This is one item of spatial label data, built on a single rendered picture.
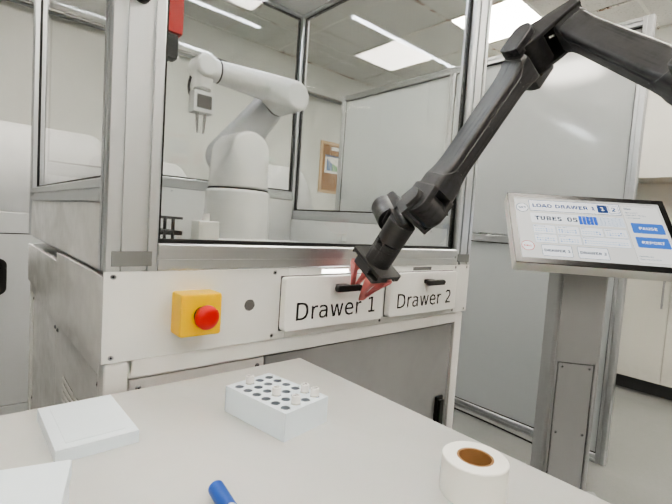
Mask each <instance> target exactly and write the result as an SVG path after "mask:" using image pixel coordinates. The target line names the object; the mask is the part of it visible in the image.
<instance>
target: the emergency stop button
mask: <svg viewBox="0 0 672 504"><path fill-rule="evenodd" d="M194 320H195V324H196V325H197V327H199V328H200V329H202V330H210V329H212V328H213V327H215V326H216V324H217V323H218V321H219V312H218V310H217V309H216V308H215V307H213V306H211V305H205V306H202V307H201V308H199V309H198V310H197V312H196V314H195V318H194Z"/></svg>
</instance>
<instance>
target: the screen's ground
mask: <svg viewBox="0 0 672 504"><path fill-rule="evenodd" d="M528 200H545V201H563V202H580V203H598V204H616V205H619V208H620V211H621V214H622V216H616V215H600V214H583V213H566V212H550V211H533V210H530V208H529V212H518V211H516V217H517V224H518V231H519V238H520V239H521V240H534V242H535V239H534V233H533V227H532V224H544V225H559V226H575V227H591V228H606V229H622V230H627V232H628V235H629V238H630V241H631V244H632V247H633V249H627V248H613V247H599V246H584V245H570V244H555V243H541V242H535V248H536V251H530V250H522V248H521V253H522V257H535V258H548V259H562V260H575V261H589V262H602V263H616V264H629V265H643V266H657V267H670V268H672V250H668V249H654V248H639V247H638V244H637V241H636V238H635V237H648V238H664V239H668V240H669V242H670V245H671V247H672V239H671V237H670V234H669V232H668V229H667V227H666V224H665V222H664V219H663V217H662V214H661V212H660V209H659V207H658V205H652V204H634V203H616V202H598V201H580V200H562V199H544V198H527V197H514V202H520V203H528V206H529V202H528ZM565 215H581V216H597V217H614V218H623V220H624V223H625V226H626V228H619V227H603V226H587V225H572V224H567V221H566V216H565ZM630 223H642V224H658V225H663V227H664V230H665V232H666V235H656V234H640V233H633V230H632V227H631V224H630ZM541 244H549V245H564V246H572V250H573V255H574V258H569V257H555V256H543V253H542V247H541ZM576 246H578V247H592V248H607V249H608V251H609V255H610V258H611V261H610V260H596V259H583V258H579V255H578V251H577V247H576Z"/></svg>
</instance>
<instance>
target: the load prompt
mask: <svg viewBox="0 0 672 504"><path fill-rule="evenodd" d="M528 202H529V208H530V210H533V211H550V212H566V213H583V214H600V215H616V216H622V214H621V211H620V208H619V205H616V204H598V203H580V202H563V201H545V200H528Z"/></svg>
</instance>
